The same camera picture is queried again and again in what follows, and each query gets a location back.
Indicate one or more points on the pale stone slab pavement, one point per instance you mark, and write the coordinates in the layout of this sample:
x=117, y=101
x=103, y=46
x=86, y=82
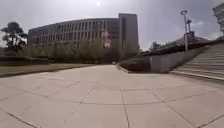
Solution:
x=103, y=96

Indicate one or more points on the row of slender trees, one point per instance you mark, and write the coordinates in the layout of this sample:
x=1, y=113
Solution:
x=63, y=50

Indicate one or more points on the tall lamp pole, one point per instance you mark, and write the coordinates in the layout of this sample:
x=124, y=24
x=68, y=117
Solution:
x=185, y=30

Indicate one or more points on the dark hedge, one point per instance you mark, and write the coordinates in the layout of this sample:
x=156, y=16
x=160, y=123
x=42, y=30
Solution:
x=20, y=60

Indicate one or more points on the grass strip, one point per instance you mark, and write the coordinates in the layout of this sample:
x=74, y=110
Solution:
x=30, y=68

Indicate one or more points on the low building with roof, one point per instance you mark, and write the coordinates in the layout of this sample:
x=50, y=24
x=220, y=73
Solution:
x=188, y=40

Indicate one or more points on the pale building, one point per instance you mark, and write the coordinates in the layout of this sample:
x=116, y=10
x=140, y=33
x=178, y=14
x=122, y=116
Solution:
x=220, y=15

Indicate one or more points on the grey concrete wall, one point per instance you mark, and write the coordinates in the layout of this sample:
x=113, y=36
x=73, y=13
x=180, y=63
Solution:
x=166, y=61

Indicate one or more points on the large curved grey building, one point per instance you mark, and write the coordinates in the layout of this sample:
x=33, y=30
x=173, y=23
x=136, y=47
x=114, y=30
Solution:
x=83, y=31

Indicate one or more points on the wide stone stairway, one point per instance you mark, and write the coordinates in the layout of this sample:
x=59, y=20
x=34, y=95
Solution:
x=203, y=63

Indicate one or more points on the dark tree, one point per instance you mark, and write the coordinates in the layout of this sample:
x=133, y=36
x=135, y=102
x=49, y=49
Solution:
x=14, y=35

